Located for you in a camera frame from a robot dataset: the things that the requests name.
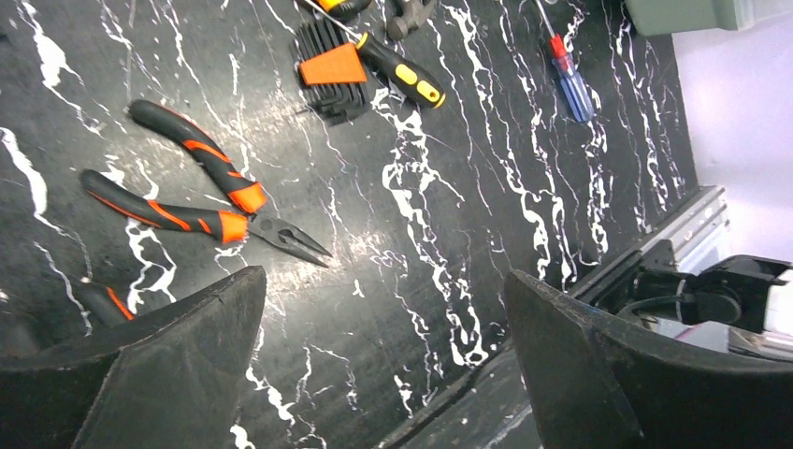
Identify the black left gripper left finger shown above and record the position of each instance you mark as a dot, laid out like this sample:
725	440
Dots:
167	379

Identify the orange black needle-nose pliers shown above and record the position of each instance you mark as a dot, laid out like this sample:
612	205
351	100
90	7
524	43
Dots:
246	215

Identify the orange black cutting pliers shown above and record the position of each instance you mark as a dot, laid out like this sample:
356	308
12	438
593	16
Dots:
103	302

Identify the blue red handle screwdriver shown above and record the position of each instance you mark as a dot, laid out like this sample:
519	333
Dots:
571	82

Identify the translucent lid green toolbox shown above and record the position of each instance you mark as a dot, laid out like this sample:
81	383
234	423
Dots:
661	17

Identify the black hex key set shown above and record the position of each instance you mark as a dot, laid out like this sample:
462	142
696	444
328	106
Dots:
331	73

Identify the black yellow handle screwdriver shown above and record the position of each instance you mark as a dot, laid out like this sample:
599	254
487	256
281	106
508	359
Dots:
412	79

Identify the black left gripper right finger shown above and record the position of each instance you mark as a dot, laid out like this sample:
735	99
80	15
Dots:
595	380

